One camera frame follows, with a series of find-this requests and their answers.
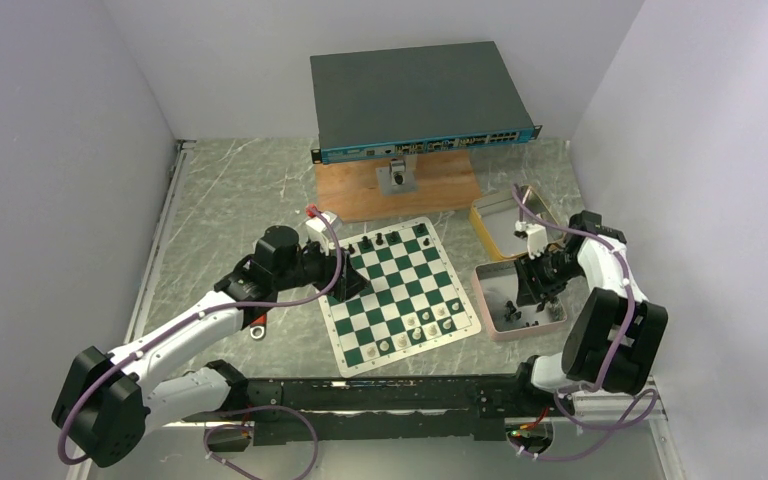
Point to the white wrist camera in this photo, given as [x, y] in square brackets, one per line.
[322, 228]
[535, 237]

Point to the aluminium frame rail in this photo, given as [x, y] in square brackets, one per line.
[101, 410]

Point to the yellow metal tin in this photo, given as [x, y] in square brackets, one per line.
[494, 218]

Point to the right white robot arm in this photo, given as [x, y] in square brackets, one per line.
[613, 343]

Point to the black chess piece in tray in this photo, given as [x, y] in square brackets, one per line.
[511, 312]

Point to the red handled adjustable wrench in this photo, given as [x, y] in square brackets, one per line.
[258, 329]

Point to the pink plastic tray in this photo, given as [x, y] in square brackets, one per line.
[494, 284]

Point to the wooden board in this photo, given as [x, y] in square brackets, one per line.
[446, 182]

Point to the green white chess mat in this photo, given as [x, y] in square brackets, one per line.
[406, 279]

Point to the dark grey network switch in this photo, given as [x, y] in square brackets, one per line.
[415, 100]

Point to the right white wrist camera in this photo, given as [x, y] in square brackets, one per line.
[535, 237]

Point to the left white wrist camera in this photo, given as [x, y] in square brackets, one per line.
[322, 228]

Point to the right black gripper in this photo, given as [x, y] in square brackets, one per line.
[532, 291]

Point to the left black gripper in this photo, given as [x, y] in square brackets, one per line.
[351, 281]

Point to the metal bracket with knob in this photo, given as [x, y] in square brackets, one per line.
[398, 176]

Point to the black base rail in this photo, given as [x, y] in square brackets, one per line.
[477, 407]

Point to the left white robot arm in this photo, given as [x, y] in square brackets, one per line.
[260, 282]

